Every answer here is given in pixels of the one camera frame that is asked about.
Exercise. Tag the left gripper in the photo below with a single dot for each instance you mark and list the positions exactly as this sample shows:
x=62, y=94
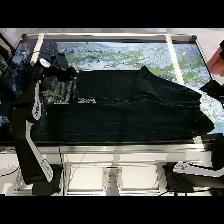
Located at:
x=66, y=74

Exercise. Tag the black jeans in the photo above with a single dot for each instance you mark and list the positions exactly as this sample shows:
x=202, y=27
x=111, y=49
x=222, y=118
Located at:
x=133, y=113

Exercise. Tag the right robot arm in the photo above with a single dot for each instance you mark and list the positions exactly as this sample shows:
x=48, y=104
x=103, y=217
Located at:
x=200, y=181

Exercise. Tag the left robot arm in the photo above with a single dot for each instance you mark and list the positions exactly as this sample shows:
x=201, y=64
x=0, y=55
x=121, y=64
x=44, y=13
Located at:
x=25, y=133

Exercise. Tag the red garment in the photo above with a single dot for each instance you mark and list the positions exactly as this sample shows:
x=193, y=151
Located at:
x=217, y=63

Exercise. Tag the silver frame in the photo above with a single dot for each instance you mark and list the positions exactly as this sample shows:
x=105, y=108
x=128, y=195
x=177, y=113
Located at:
x=133, y=150

